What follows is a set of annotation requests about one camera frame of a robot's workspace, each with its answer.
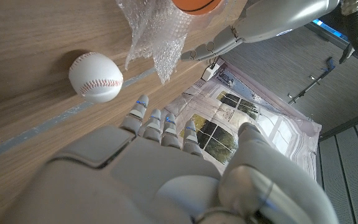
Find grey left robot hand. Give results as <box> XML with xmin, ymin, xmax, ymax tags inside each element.
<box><xmin>180</xmin><ymin>0</ymin><xmax>341</xmax><ymax>62</ymax></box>

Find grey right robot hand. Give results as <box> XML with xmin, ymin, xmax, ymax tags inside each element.
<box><xmin>0</xmin><ymin>95</ymin><xmax>340</xmax><ymax>224</ymax></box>

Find small orange basketball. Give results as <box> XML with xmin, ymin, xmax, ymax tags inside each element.
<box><xmin>171</xmin><ymin>0</ymin><xmax>223</xmax><ymax>16</ymax></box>

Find clear bubble wrap sheet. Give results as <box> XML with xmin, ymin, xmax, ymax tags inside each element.
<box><xmin>115</xmin><ymin>0</ymin><xmax>229</xmax><ymax>85</ymax></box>

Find white baseball red stitching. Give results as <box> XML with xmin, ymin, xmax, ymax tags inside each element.
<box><xmin>68</xmin><ymin>52</ymin><xmax>124</xmax><ymax>104</ymax></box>

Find white power strip box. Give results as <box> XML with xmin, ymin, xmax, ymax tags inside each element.
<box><xmin>201</xmin><ymin>63</ymin><xmax>220</xmax><ymax>82</ymax></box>

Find printed window scene backdrop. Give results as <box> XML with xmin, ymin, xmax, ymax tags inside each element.
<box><xmin>160</xmin><ymin>63</ymin><xmax>323</xmax><ymax>181</ymax></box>

